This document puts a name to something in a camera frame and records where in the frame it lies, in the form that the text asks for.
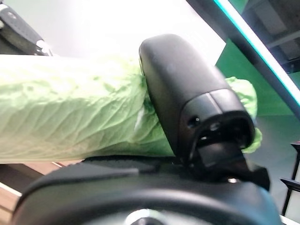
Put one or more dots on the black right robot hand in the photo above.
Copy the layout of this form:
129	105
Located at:
182	82

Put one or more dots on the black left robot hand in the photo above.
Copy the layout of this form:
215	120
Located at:
18	39

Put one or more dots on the green napa cabbage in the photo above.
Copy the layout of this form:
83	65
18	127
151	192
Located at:
70	105

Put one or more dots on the white teal edged panel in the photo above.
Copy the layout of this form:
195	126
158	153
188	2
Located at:
257	47

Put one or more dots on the black tripod stand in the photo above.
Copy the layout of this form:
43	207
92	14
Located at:
290	185

